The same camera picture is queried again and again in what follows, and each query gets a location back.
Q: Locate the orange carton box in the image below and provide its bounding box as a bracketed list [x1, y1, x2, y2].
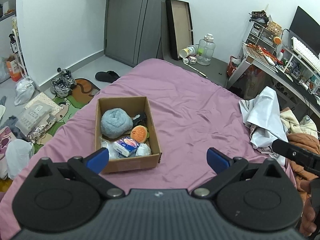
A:
[6, 55, 22, 82]

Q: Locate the black computer monitor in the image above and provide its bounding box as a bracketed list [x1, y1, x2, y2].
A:
[289, 6, 320, 57]

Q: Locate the white desk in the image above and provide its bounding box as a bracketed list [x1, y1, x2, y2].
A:
[226, 43, 319, 117]

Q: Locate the black fuzzy patch toy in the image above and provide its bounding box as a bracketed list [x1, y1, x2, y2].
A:
[132, 112, 146, 127]

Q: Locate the brown cardboard box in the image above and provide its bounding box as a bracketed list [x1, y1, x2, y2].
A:
[94, 96, 162, 173]

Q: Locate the black slipper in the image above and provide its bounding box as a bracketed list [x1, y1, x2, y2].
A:
[95, 70, 120, 83]

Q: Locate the grey door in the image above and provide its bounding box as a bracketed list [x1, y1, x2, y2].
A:
[104, 0, 166, 67]

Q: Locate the white plastic bag in box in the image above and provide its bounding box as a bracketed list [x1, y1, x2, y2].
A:
[100, 137, 119, 160]

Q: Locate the orange burger plush toy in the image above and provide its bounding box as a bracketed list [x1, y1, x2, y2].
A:
[130, 125, 149, 144]

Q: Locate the blue tissue pack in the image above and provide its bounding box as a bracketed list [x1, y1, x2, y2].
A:
[113, 137, 140, 157]

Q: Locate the small white pink box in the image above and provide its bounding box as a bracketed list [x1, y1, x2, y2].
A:
[188, 56, 197, 64]

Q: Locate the green cartoon floor mat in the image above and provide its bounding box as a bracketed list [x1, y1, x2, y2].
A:
[34, 79, 100, 153]

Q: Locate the black framed brown board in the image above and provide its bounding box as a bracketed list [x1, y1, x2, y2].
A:
[165, 0, 194, 60]

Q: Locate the white drawer organizer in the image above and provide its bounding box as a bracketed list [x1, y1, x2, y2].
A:
[244, 21, 276, 47]

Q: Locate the white soft pad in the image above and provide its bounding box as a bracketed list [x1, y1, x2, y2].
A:
[136, 144, 151, 157]

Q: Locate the white paper cup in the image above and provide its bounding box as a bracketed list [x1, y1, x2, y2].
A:
[179, 45, 197, 59]

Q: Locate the white crumpled cloth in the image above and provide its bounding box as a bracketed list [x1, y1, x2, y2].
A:
[239, 86, 288, 167]

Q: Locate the red bag under desk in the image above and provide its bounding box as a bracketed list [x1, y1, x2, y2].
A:
[227, 56, 241, 77]

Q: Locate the large white bag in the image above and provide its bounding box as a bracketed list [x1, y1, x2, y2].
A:
[5, 139, 35, 180]

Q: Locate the clear packaged fabric bag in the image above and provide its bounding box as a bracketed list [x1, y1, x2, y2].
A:
[15, 101, 56, 136]

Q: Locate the white keyboard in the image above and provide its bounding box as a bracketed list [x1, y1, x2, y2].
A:
[291, 37, 320, 69]

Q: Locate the orange brown blanket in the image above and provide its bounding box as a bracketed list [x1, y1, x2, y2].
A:
[286, 132, 320, 201]

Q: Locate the person's right hand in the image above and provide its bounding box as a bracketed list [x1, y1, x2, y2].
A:
[299, 178, 319, 237]

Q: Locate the clear plastic water jug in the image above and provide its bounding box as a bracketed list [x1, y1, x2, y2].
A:
[196, 34, 216, 66]

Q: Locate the fluffy light blue plush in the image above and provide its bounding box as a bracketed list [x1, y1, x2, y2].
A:
[100, 108, 133, 139]

